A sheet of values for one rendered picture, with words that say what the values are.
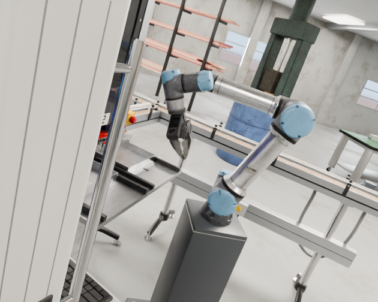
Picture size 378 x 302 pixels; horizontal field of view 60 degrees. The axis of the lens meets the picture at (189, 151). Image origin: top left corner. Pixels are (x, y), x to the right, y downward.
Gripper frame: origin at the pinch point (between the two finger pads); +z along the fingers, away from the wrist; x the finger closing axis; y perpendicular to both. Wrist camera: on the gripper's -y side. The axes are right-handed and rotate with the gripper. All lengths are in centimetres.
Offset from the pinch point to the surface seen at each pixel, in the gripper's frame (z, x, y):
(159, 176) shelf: 12.2, 15.6, 8.0
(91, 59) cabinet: -47, -16, -79
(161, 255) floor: 101, 50, 61
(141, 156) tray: 7.3, 29.3, 22.4
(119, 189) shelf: 5.4, 22.6, -16.9
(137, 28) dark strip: -53, 22, 31
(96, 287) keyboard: 11, 10, -61
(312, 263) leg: 116, -54, 76
